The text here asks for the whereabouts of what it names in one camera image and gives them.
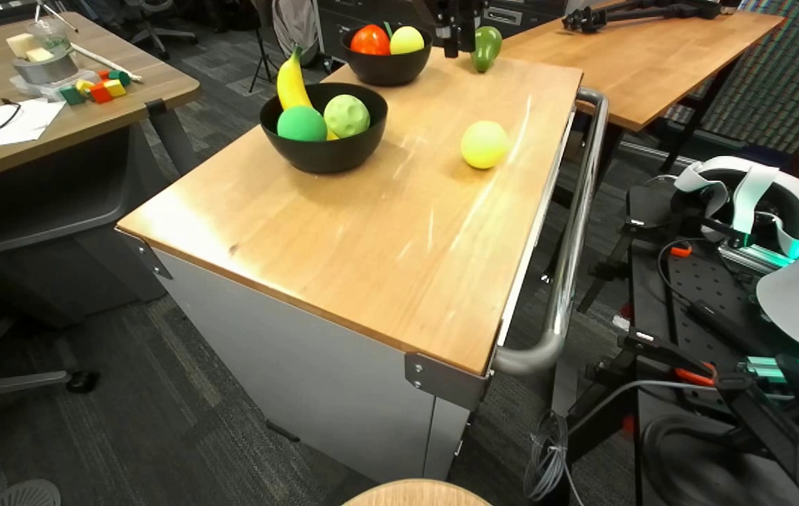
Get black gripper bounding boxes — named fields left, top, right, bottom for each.
left=438, top=0, right=483, bottom=58

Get green pear toy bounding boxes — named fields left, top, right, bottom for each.
left=472, top=27, right=504, bottom=73

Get yellow ball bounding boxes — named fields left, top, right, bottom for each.
left=459, top=121, right=510, bottom=171
left=387, top=27, right=425, bottom=55

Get red orange bell pepper toy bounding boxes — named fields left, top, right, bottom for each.
left=349, top=22, right=392, bottom=58

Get light green bumpy ball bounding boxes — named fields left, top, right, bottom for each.
left=324, top=93, right=372, bottom=139

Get yellow banana toy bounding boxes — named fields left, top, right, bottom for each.
left=275, top=55, right=310, bottom=110

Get green foam ball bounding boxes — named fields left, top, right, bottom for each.
left=275, top=107, right=327, bottom=142

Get far black bowl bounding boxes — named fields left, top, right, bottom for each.
left=345, top=45, right=431, bottom=87

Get black bowl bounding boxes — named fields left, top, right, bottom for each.
left=259, top=83, right=387, bottom=176
left=345, top=45, right=431, bottom=87

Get far wooden desk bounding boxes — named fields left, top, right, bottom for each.
left=504, top=13, right=781, bottom=133

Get wooden desk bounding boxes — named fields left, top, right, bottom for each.
left=0, top=8, right=203, bottom=326
left=504, top=13, right=781, bottom=133

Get near black bowl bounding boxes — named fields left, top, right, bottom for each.
left=259, top=83, right=387, bottom=176

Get coloured toy blocks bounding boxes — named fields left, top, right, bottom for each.
left=57, top=67, right=133, bottom=107

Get white VR headset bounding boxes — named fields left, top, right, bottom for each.
left=672, top=156, right=799, bottom=271

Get white cart cabinet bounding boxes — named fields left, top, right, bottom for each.
left=143, top=246, right=482, bottom=478

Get clear plastic container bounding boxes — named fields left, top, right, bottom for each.
left=5, top=17, right=75, bottom=84

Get left wooden desk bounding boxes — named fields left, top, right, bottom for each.
left=0, top=8, right=203, bottom=326

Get white paper sheet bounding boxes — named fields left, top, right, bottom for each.
left=0, top=100, right=65, bottom=146

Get round wooden stool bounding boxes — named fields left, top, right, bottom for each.
left=342, top=478, right=490, bottom=506

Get steel cart handle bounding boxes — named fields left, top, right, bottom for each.
left=493, top=91, right=607, bottom=377

